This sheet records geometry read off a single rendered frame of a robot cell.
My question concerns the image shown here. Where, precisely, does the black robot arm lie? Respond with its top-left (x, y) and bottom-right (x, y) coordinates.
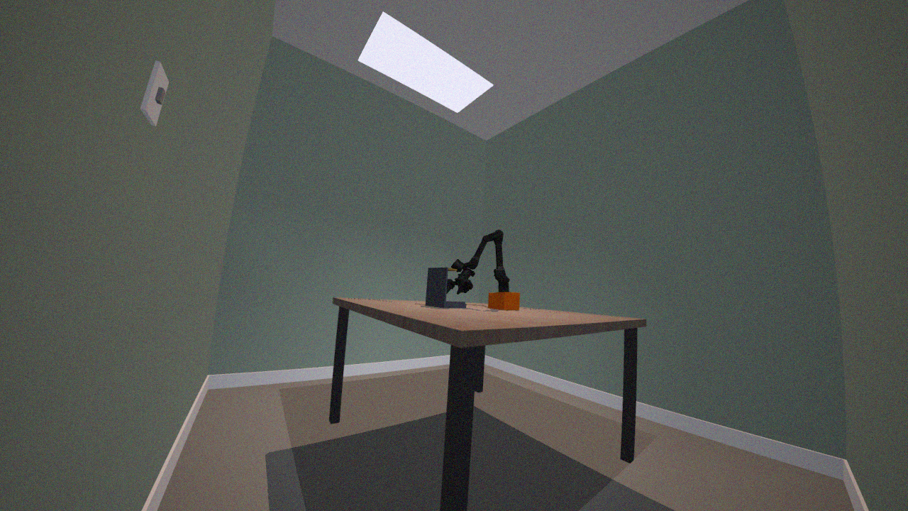
top-left (451, 230), bottom-right (510, 292)

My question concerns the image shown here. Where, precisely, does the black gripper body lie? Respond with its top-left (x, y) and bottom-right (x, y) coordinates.
top-left (448, 273), bottom-right (473, 290)

